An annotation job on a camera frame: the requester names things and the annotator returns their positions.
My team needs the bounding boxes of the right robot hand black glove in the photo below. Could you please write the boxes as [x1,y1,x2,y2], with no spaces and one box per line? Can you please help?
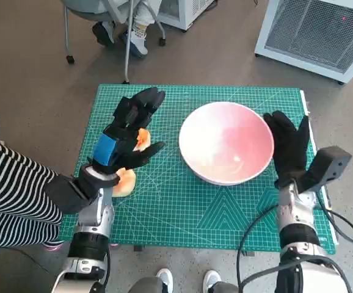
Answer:
[263,110,311,190]

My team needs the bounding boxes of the pink bowl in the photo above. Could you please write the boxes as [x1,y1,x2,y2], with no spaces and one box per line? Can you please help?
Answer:
[178,102,275,186]

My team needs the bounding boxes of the long orange glazed bread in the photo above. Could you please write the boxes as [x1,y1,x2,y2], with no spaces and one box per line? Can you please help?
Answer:
[132,128,152,153]

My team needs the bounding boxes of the round tan bread bun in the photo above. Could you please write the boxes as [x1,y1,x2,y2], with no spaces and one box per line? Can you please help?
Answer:
[111,168,137,198]

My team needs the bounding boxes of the white cabinet with mesh panel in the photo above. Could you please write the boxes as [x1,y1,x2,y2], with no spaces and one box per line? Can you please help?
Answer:
[254,0,353,85]

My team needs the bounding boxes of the green cutting mat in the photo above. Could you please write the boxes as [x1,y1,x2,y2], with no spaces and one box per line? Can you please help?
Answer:
[60,84,338,256]

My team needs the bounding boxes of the standing person's legs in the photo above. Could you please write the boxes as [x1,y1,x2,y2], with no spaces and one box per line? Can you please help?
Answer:
[127,268,241,293]

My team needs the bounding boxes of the silver metal leg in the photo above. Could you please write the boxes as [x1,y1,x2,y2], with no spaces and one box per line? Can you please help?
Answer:
[122,0,134,85]

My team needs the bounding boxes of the seated person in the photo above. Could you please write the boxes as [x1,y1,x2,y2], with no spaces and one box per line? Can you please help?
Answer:
[91,0,162,59]

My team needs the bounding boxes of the grey chair with castors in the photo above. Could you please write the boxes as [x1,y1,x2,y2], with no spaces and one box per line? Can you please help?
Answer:
[59,0,167,65]

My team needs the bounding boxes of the person beside table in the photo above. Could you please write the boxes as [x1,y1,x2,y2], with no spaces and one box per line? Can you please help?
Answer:
[0,100,66,251]

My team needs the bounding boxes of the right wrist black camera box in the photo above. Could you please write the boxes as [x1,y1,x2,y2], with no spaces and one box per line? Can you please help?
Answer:
[297,146,353,195]

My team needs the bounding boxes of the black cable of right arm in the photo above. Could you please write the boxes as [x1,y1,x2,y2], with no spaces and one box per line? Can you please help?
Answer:
[236,203,283,293]

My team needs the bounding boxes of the black cable of right camera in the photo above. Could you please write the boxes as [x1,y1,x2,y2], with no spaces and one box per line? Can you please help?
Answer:
[315,190,353,245]

